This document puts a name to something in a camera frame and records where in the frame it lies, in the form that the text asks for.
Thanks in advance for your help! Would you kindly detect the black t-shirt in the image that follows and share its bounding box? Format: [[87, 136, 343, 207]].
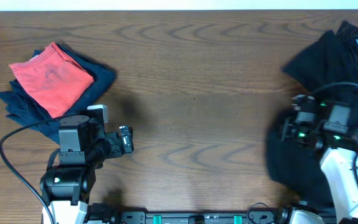
[[266, 31, 358, 207]]

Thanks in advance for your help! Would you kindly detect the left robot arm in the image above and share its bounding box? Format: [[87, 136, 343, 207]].
[[40, 115, 134, 224]]

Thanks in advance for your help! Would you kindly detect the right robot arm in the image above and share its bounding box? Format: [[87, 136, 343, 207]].
[[281, 95, 358, 223]]

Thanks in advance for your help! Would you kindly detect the folded red shirt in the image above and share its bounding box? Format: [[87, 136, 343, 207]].
[[9, 42, 94, 118]]

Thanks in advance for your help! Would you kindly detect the folded navy blue garment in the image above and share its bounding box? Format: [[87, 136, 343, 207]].
[[0, 43, 117, 146]]

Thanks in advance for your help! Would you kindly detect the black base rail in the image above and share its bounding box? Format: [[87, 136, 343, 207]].
[[121, 209, 289, 224]]

